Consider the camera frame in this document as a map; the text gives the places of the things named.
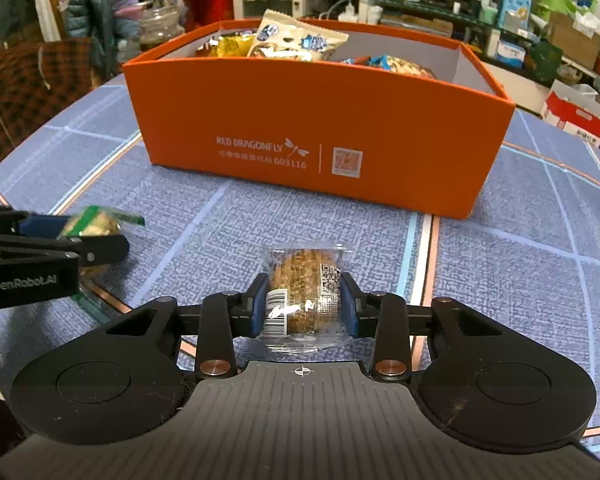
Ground glass jar dark contents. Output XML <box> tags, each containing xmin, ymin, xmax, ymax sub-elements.
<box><xmin>138</xmin><ymin>6</ymin><xmax>185</xmax><ymax>52</ymax></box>

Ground green-edged cracker packet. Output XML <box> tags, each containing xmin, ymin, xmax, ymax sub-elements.
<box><xmin>58</xmin><ymin>205</ymin><xmax>145</xmax><ymax>275</ymax></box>

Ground brown checked chair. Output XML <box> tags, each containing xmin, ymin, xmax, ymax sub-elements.
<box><xmin>0</xmin><ymin>38</ymin><xmax>92</xmax><ymax>162</ymax></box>

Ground red white cardboard box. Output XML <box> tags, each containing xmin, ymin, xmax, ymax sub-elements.
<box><xmin>542</xmin><ymin>91</ymin><xmax>600</xmax><ymax>148</ymax></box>

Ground teal puffer jacket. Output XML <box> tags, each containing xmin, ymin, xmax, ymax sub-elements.
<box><xmin>65</xmin><ymin>0</ymin><xmax>140</xmax><ymax>80</ymax></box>

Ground clear round cake packet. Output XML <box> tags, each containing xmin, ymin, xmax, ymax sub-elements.
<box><xmin>259</xmin><ymin>242</ymin><xmax>349</xmax><ymax>354</ymax></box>

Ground orange cardboard box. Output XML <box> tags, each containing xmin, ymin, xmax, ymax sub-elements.
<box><xmin>123</xmin><ymin>20</ymin><xmax>515</xmax><ymax>219</ymax></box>

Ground blue checked tablecloth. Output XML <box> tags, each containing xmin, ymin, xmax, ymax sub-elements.
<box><xmin>0</xmin><ymin>78</ymin><xmax>600</xmax><ymax>458</ymax></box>

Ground beige blue snack bag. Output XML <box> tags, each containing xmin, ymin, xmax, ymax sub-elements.
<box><xmin>247</xmin><ymin>10</ymin><xmax>349</xmax><ymax>62</ymax></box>

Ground golden yellow snack bag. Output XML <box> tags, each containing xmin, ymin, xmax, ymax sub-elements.
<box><xmin>194</xmin><ymin>30</ymin><xmax>256</xmax><ymax>58</ymax></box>

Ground blue rainbow cookie packet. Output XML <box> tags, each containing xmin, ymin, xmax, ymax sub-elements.
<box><xmin>342</xmin><ymin>54</ymin><xmax>436</xmax><ymax>79</ymax></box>

